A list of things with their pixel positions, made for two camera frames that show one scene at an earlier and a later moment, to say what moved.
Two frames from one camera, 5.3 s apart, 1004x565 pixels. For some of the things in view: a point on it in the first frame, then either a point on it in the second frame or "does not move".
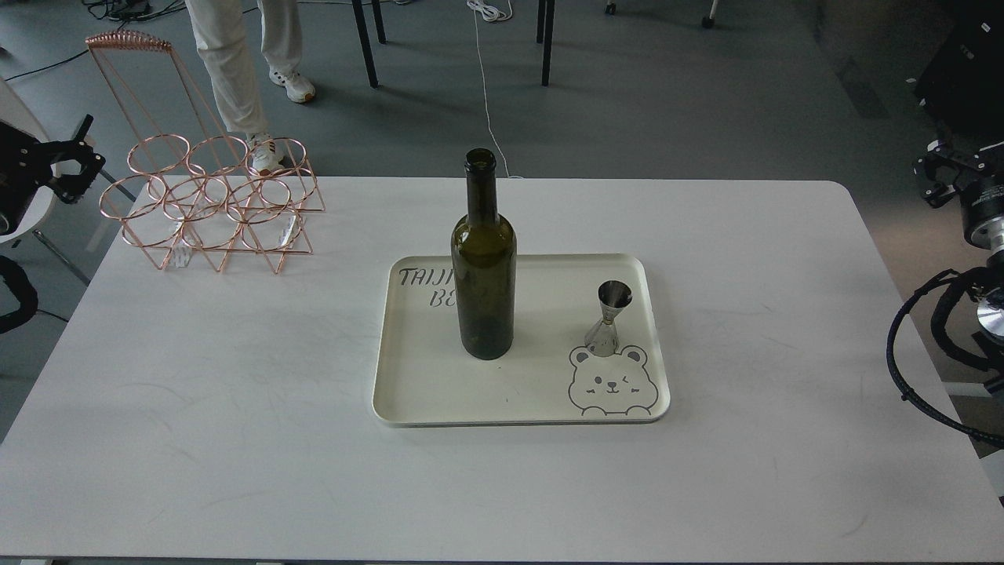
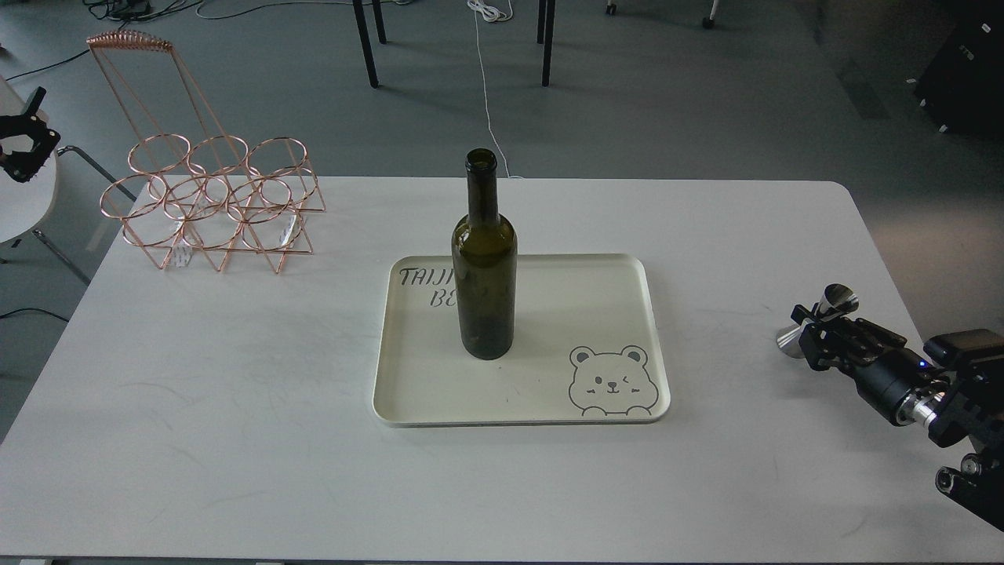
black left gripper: (26, 166) -> (23, 165)
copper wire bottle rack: (183, 190) does not move
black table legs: (550, 9) does not move
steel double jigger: (602, 340) -> (836, 300)
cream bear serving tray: (550, 379) does not move
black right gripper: (943, 170) -> (884, 369)
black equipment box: (962, 83) does not move
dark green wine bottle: (484, 257) does not move
